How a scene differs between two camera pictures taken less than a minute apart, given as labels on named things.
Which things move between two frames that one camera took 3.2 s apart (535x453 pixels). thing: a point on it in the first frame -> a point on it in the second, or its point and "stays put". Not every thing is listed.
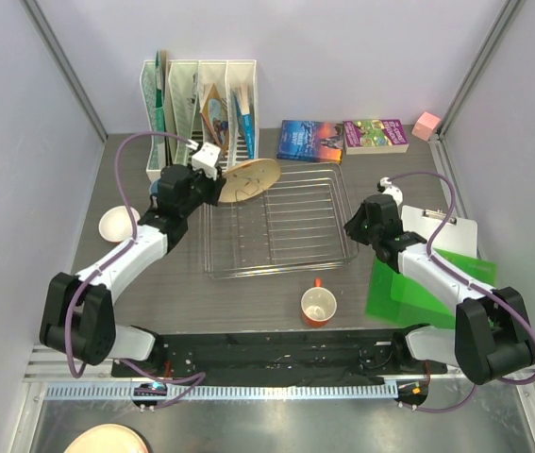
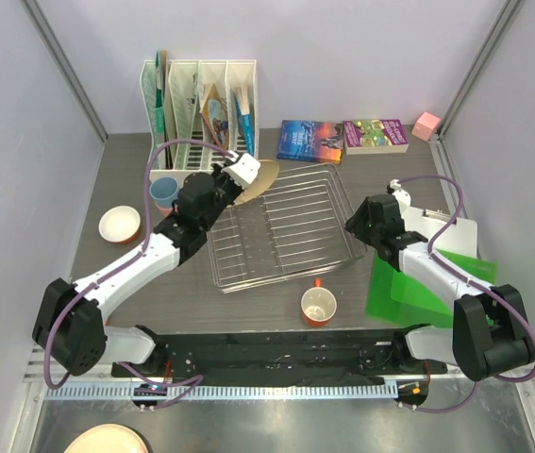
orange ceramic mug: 318,305 stays put
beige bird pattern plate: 246,180 stays put
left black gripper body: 204,189 -> 226,191
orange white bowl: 115,223 stays put
